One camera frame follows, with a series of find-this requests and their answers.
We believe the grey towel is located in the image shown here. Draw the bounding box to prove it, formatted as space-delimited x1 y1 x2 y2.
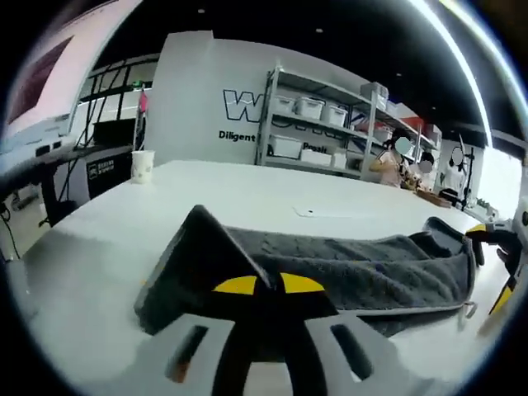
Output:
132 205 476 337

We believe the open laptop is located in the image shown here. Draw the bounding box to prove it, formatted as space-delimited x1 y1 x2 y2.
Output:
0 0 141 163

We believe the wooden tray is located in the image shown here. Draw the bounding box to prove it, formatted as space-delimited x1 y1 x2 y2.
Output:
415 187 455 209

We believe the grey metal shelf rack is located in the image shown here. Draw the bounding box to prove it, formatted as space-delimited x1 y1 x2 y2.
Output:
365 82 443 175
255 61 375 181

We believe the large white storage bin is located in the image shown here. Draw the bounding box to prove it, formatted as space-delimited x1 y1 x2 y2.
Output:
271 135 304 159

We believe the white paper cup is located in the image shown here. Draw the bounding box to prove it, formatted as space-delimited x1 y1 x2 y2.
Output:
130 150 157 185

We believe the long ceiling light strip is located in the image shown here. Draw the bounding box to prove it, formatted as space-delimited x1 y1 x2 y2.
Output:
408 0 494 146

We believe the black low cabinet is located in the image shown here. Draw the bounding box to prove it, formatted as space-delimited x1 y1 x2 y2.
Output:
84 146 139 201

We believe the clear plastic storage bin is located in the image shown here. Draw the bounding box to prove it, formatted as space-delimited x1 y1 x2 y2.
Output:
361 82 390 110

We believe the white lidded storage bin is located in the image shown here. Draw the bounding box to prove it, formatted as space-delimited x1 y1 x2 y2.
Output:
295 97 325 119
323 105 348 125
274 95 298 114

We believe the grey standing desk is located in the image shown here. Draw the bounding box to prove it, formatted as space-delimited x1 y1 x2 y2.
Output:
0 144 90 262

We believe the black monitor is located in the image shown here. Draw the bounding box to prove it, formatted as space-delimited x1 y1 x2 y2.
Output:
92 119 139 147

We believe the pink flag on white pole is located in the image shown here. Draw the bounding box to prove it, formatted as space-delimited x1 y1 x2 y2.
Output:
138 84 150 152

